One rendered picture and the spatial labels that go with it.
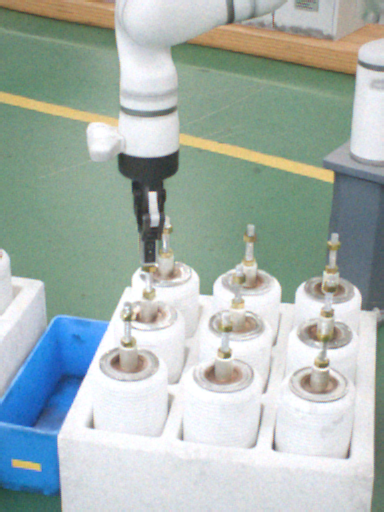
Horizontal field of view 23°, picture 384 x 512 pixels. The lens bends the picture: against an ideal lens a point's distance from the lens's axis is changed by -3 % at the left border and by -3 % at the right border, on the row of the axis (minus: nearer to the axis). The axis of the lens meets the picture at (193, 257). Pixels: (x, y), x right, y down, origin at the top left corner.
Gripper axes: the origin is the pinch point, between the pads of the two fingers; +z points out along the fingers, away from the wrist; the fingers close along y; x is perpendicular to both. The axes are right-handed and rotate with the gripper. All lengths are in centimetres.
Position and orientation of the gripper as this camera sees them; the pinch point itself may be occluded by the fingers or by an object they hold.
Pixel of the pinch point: (148, 248)
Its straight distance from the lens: 126.0
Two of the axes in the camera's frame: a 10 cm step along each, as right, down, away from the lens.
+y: -1.7, -4.6, 8.7
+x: -9.9, 0.7, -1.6
